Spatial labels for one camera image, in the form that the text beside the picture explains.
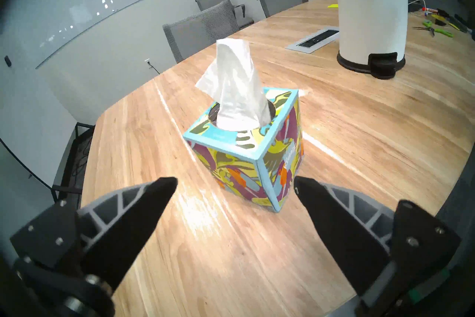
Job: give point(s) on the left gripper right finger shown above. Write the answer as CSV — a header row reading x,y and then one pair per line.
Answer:
x,y
345,231

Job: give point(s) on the orange white marker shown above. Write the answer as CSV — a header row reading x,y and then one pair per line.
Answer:
x,y
429,9

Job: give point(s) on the white facial tissue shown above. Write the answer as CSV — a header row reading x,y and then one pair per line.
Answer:
x,y
233,89

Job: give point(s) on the colourful patterned tissue box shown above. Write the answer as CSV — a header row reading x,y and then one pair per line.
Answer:
x,y
252,171

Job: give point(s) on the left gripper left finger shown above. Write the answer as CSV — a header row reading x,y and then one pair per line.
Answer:
x,y
126,227

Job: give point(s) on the black whiteboard eraser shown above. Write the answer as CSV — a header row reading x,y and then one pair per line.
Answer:
x,y
7,61

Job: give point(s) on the rolling whiteboard on stand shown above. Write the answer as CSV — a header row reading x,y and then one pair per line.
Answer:
x,y
11,127

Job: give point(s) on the grey office chair with armrests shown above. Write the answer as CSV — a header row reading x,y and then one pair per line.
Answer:
x,y
219,2

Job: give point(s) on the table power outlet plate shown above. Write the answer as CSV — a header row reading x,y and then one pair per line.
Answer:
x,y
311,41

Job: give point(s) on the white pedal trash can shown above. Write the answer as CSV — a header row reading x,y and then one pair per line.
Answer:
x,y
371,11

